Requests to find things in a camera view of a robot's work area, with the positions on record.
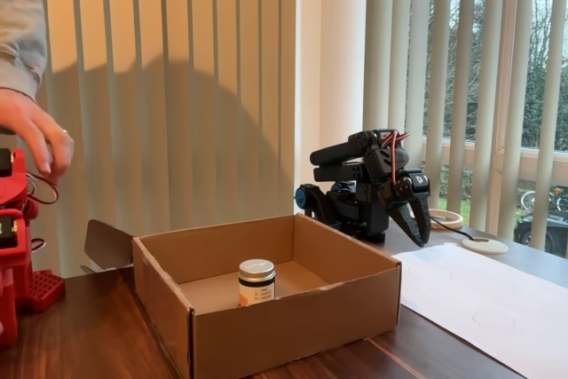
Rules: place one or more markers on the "small jar with metal lid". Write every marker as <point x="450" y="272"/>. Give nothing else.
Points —
<point x="256" y="283"/>

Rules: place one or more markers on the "red leader arm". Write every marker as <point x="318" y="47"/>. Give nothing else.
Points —
<point x="9" y="263"/>

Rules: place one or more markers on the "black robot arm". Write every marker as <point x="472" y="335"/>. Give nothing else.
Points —
<point x="346" y="172"/>

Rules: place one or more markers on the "open cardboard box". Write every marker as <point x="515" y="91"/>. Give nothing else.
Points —
<point x="288" y="334"/>

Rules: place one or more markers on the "person's hand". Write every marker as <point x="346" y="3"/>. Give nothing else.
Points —
<point x="31" y="126"/>

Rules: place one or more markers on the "masking tape roll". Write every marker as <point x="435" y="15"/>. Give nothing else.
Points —
<point x="450" y="219"/>

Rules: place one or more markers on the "dark vehicle outside window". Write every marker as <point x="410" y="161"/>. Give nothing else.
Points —
<point x="523" y="230"/>

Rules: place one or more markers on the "black clamp with blue knob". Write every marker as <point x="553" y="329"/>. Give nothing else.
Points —
<point x="310" y="201"/>

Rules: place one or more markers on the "white paper sheet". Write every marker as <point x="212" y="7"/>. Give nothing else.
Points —
<point x="488" y="299"/>

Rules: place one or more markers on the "vertical window blinds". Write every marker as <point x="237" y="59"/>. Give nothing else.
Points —
<point x="177" y="86"/>
<point x="483" y="86"/>

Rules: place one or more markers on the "bicycle outside window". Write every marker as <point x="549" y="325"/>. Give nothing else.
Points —
<point x="557" y="199"/>

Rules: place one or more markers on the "red perforated base block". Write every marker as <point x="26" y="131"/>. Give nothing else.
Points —
<point x="42" y="290"/>

